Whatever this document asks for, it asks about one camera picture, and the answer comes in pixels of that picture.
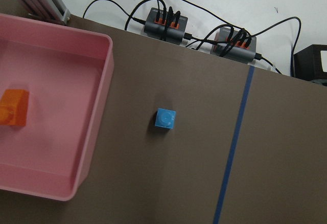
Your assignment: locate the orange block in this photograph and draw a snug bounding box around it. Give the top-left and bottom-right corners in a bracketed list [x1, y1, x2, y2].
[1, 89, 29, 126]

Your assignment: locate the pink plastic box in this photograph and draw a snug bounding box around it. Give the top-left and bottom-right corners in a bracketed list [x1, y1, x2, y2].
[1, 14, 114, 201]

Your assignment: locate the small blue block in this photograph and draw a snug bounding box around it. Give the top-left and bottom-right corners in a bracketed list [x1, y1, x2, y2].
[155, 108, 176, 129]

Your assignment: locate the right grey usb hub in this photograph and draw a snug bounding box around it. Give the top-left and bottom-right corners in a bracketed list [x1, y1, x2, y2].
[210, 27, 256, 64]

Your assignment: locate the left grey usb hub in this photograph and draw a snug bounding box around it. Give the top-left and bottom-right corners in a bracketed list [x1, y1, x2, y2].
[143, 8, 188, 45]

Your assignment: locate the grey usb hub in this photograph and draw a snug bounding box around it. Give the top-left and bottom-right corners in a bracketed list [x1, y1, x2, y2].
[210, 27, 256, 64]
[143, 8, 188, 45]

